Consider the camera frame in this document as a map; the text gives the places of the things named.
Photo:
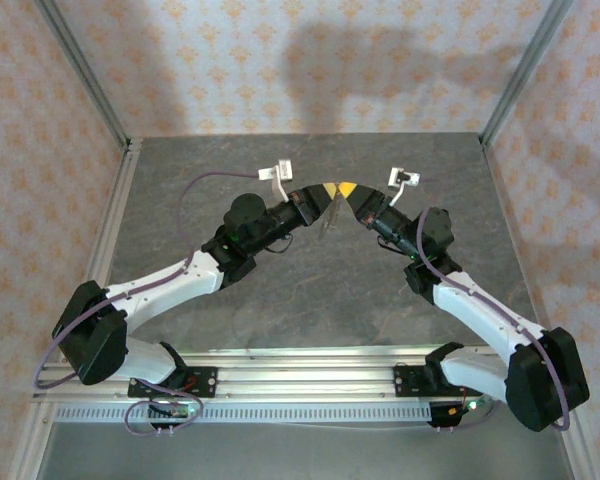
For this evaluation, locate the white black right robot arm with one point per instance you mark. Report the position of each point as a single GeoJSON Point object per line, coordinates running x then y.
{"type": "Point", "coordinates": [480, 310]}

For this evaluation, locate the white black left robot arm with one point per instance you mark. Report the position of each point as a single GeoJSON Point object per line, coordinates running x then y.
{"type": "Point", "coordinates": [170, 285]}

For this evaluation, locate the grey metal lower panel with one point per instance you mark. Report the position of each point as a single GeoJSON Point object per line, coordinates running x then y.
{"type": "Point", "coordinates": [305, 455]}

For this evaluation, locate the aluminium table side rail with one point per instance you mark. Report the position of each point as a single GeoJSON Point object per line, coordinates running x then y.
{"type": "Point", "coordinates": [128, 170]}

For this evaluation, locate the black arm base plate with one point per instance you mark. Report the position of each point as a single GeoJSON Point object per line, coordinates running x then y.
{"type": "Point", "coordinates": [207, 382]}
{"type": "Point", "coordinates": [405, 382]}

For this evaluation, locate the aluminium rail beam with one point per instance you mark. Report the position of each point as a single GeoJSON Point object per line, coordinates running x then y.
{"type": "Point", "coordinates": [305, 380]}

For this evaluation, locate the aluminium frame post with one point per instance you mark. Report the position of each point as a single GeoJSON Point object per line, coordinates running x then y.
{"type": "Point", "coordinates": [80, 65]}
{"type": "Point", "coordinates": [525, 65]}

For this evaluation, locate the aluminium frame leg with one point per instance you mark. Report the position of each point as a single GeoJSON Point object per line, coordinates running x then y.
{"type": "Point", "coordinates": [585, 460]}
{"type": "Point", "coordinates": [27, 450]}

